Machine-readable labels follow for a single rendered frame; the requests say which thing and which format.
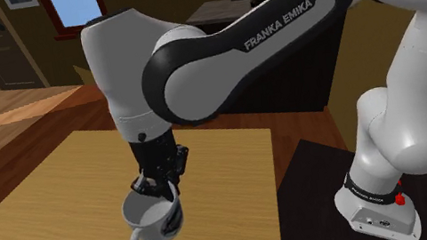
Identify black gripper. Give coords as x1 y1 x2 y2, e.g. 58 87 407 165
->
121 124 201 222

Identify white mug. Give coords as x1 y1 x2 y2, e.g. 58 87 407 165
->
117 179 189 240

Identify light wooden table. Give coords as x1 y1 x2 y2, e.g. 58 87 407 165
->
0 96 292 240

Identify dark robot stand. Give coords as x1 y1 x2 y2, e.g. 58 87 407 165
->
262 116 427 240

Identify dark desk with laptop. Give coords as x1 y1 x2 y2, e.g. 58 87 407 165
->
181 0 366 133

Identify red framed window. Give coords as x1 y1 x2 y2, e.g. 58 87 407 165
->
37 0 112 44

